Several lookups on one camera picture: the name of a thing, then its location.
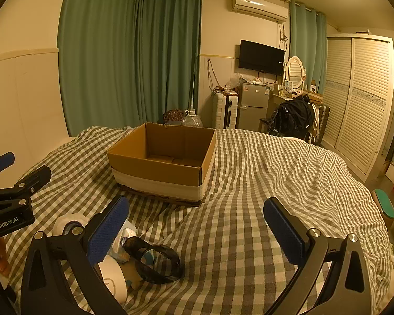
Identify white ribbed suitcase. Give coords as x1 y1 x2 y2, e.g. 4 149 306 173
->
212 91 240 129

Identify cardboard box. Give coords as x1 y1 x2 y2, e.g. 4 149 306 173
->
107 122 216 207

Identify air conditioner cable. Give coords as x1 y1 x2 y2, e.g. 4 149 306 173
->
277 21 290 50

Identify wooden chair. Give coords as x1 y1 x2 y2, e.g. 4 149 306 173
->
258 117 274 134

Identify white air conditioner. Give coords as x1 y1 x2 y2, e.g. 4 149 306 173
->
231 0 289 23

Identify black wall television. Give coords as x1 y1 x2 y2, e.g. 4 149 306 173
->
239 39 286 76

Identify small tan object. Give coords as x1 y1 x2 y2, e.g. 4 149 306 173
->
121 262 142 290

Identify clear water jug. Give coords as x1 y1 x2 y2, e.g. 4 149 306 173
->
182 109 203 128

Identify clear plastic bag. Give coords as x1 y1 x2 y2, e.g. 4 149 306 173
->
225 73 242 93

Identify small silver fridge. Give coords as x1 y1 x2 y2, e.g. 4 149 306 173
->
238 82 272 131

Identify hanging wall cables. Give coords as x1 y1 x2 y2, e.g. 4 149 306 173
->
206 58 218 93

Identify blue white tissue pack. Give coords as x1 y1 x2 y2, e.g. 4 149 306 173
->
113 221 138 265

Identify white sock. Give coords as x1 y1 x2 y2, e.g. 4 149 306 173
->
53 214 83 237

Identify white oval mirror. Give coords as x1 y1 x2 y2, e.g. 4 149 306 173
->
284 56 307 93

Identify dressing table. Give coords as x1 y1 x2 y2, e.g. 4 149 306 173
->
271 89 323 112

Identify green stool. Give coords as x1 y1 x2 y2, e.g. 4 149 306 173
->
372 188 394 219

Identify white cylindrical device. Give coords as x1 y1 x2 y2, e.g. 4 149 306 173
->
97 255 129 304

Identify person's left hand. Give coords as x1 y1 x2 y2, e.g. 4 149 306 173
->
0 238 11 276

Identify dark suitcase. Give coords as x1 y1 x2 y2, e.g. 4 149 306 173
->
312 103 331 145

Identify white pole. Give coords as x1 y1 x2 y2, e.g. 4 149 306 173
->
189 71 196 113

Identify white louvred wardrobe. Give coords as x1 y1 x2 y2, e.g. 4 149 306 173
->
321 33 394 185

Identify floral bag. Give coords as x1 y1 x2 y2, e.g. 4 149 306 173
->
163 108 186 125

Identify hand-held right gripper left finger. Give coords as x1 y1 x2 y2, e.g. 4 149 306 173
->
20 195 130 315

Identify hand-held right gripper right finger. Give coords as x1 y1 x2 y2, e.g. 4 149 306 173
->
263 197 373 315

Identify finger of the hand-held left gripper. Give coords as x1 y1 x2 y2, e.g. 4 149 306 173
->
0 151 15 184
0 166 52 207

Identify black jacket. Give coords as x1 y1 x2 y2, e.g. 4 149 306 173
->
268 94 317 138

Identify narrow green curtain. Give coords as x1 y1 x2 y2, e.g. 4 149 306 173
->
289 0 328 96

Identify checked blanket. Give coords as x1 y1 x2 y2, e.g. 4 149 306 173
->
3 125 394 315

